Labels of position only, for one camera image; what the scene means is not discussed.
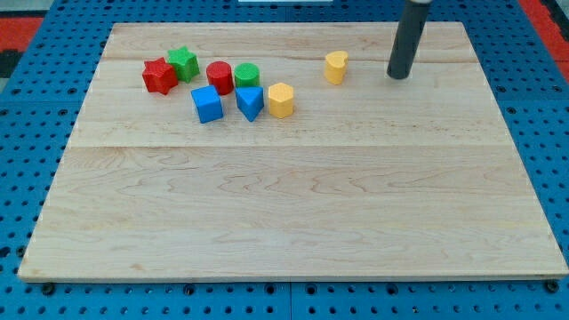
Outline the green star block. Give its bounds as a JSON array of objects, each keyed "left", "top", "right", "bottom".
[{"left": 167, "top": 46, "right": 200, "bottom": 83}]

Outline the red cylinder block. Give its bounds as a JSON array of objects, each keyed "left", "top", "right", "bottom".
[{"left": 206, "top": 61, "right": 234, "bottom": 95}]

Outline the yellow heart block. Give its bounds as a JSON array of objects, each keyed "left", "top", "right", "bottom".
[{"left": 324, "top": 51, "right": 349, "bottom": 84}]

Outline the blue cube block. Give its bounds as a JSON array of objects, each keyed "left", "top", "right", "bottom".
[{"left": 190, "top": 85, "right": 224, "bottom": 124}]

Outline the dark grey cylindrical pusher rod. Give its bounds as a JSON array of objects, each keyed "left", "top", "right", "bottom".
[{"left": 387, "top": 0, "right": 432, "bottom": 80}]

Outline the yellow hexagon block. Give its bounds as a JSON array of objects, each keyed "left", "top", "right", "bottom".
[{"left": 268, "top": 83, "right": 294, "bottom": 118}]

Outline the blue triangle block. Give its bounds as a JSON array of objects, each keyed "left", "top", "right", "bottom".
[{"left": 236, "top": 86, "right": 264, "bottom": 122}]

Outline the light wooden board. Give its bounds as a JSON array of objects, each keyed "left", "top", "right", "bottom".
[{"left": 18, "top": 22, "right": 568, "bottom": 284}]

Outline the green cylinder block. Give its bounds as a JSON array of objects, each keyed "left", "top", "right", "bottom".
[{"left": 234, "top": 62, "right": 260, "bottom": 87}]

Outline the red star block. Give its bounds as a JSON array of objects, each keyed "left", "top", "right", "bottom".
[{"left": 142, "top": 57, "right": 178, "bottom": 95}]

